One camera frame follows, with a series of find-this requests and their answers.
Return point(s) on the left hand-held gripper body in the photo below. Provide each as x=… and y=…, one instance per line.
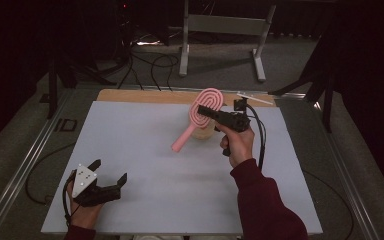
x=84, y=178

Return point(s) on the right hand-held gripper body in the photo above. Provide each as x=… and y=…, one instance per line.
x=233, y=120

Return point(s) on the pink hairbrush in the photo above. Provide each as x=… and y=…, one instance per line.
x=206, y=100

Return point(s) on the cream ribbed cup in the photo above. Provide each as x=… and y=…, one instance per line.
x=205, y=135

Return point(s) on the person's right hand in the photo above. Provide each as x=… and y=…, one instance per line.
x=238, y=146

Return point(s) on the person's left hand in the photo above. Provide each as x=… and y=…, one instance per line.
x=85, y=215

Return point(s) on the white table mat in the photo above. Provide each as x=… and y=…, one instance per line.
x=166, y=186

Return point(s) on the wooden board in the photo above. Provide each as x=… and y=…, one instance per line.
x=146, y=96

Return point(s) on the black stand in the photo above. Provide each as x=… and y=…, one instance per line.
x=52, y=90
x=326, y=100

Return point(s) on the grey metal stand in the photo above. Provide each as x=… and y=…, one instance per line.
x=225, y=24

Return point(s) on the aluminium rail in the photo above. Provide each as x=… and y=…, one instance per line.
x=20, y=173
x=350, y=186

